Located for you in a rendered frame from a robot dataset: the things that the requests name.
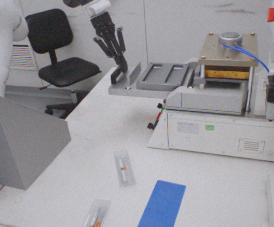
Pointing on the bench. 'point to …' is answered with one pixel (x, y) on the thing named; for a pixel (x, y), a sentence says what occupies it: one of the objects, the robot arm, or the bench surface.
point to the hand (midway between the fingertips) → (121, 63)
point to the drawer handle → (115, 75)
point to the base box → (220, 136)
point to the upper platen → (227, 73)
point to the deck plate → (242, 102)
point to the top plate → (231, 50)
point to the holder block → (162, 76)
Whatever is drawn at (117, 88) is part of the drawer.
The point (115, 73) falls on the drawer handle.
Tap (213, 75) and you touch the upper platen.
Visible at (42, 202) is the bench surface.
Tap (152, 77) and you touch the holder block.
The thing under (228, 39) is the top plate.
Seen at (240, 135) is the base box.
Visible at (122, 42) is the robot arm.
